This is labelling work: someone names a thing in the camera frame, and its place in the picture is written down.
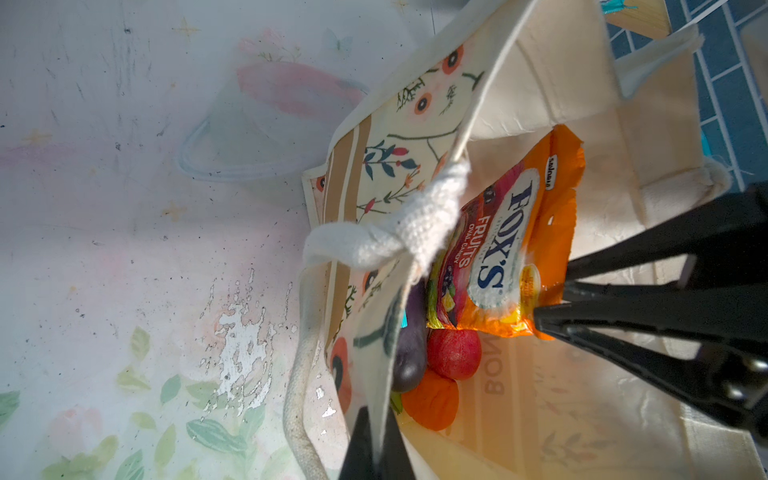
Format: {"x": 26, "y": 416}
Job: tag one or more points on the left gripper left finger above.
{"x": 358, "y": 462}

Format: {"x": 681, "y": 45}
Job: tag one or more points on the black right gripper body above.
{"x": 727, "y": 268}

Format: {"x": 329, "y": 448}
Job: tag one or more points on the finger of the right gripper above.
{"x": 654, "y": 240}
{"x": 653, "y": 335}

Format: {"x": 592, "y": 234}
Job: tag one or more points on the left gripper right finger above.
{"x": 394, "y": 463}

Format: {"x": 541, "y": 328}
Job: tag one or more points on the large orange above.
{"x": 434, "y": 402}

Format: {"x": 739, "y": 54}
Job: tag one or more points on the purple eggplant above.
{"x": 410, "y": 361}

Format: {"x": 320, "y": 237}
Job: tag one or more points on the red apple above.
{"x": 454, "y": 354}

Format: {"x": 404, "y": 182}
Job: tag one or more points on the cream canvas grocery bag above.
{"x": 445, "y": 125}

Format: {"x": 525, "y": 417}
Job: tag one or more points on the orange Fox's candy bag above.
{"x": 509, "y": 252}

